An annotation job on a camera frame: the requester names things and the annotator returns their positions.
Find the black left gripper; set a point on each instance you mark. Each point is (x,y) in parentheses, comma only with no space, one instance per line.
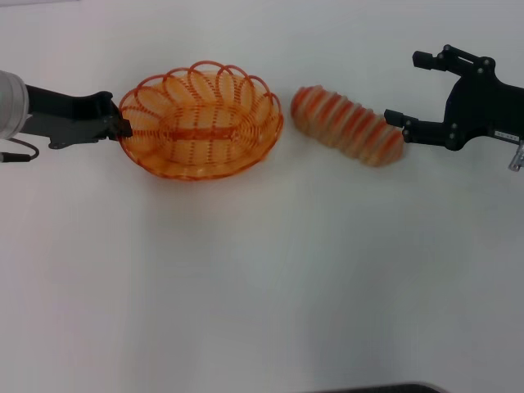
(69,110)

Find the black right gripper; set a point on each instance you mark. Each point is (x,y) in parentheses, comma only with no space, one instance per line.
(479,106)

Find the orange striped bread loaf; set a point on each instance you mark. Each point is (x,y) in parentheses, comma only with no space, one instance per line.
(348,123)

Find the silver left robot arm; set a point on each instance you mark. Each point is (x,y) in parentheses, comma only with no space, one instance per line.
(10,106)

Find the black robot torso edge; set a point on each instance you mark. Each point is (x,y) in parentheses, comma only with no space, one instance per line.
(380,389)

